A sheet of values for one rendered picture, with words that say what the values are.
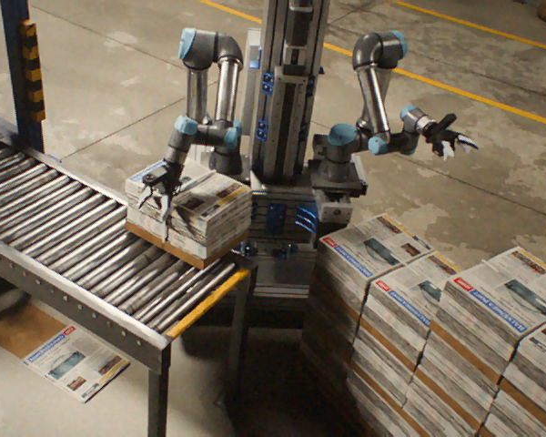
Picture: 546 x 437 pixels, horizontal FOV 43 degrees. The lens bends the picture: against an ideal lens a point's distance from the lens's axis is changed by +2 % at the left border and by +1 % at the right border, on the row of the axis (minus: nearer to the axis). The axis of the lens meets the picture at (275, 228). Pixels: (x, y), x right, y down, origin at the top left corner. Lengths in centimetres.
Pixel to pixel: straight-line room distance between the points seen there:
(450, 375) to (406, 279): 38
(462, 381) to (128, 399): 145
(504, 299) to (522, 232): 236
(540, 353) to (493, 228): 245
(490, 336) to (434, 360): 29
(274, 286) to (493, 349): 138
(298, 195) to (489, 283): 110
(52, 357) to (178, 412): 64
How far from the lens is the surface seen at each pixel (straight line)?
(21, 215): 279
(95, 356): 328
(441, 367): 246
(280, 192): 308
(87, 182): 294
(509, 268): 241
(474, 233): 444
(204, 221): 235
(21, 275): 259
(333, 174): 303
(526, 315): 225
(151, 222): 255
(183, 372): 321
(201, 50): 265
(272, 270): 344
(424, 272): 264
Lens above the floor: 244
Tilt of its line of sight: 37 degrees down
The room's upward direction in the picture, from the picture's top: 8 degrees clockwise
